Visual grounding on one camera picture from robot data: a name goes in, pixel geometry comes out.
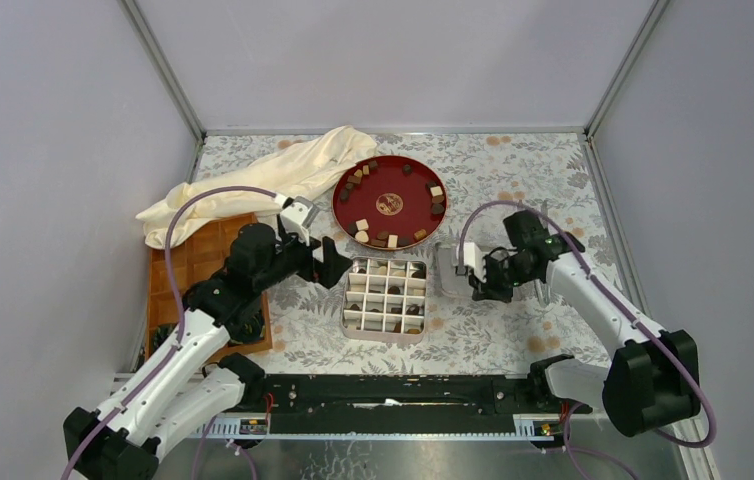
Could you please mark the wooden compartment tray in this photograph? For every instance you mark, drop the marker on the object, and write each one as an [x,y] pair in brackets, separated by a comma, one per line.
[195,260]

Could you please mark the floral table mat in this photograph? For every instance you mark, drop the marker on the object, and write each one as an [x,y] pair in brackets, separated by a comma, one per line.
[485,176]

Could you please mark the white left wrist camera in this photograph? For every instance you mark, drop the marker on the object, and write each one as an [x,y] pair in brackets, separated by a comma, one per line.
[295,217]

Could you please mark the silver tin lid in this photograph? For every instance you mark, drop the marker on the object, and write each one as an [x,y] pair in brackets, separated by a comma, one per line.
[451,284]

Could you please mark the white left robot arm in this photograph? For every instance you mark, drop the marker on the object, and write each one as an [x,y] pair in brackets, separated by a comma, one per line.
[129,434]

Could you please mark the silver metal tongs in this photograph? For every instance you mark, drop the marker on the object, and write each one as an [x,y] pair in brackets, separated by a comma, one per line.
[541,285]

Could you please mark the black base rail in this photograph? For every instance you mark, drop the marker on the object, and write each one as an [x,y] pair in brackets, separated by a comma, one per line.
[463,406]

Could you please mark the red round tray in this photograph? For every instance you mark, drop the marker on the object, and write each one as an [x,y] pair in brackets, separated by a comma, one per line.
[390,202]

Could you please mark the black paper cup liners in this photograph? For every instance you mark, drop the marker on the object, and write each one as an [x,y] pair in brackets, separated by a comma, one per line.
[253,331]

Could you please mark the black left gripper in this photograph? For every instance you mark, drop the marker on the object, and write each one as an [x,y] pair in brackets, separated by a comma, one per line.
[327,273]

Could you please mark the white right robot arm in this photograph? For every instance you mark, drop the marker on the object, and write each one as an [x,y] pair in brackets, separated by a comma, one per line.
[652,380]

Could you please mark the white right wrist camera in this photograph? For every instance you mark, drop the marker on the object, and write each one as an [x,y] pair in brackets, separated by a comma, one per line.
[464,252]

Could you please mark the cream cloth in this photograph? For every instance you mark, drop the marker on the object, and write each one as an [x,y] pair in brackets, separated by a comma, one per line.
[305,169]

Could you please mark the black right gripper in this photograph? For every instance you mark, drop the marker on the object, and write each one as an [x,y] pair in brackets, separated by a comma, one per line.
[488,291]

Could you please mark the pink tin with white dividers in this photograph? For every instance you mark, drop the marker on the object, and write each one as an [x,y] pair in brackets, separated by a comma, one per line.
[385,300]

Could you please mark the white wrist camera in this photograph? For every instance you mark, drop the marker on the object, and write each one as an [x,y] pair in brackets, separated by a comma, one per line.
[464,252]
[295,217]

